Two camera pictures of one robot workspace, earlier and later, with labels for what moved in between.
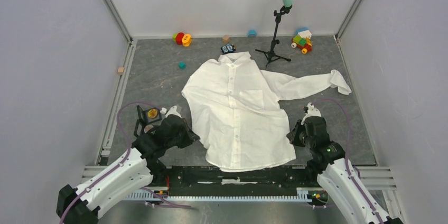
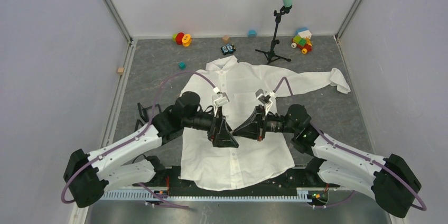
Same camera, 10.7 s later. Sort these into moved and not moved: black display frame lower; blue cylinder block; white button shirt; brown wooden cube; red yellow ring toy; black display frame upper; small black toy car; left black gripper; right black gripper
Moved: left black gripper; white button shirt; right black gripper
Not moved: black display frame lower; brown wooden cube; blue cylinder block; black display frame upper; small black toy car; red yellow ring toy
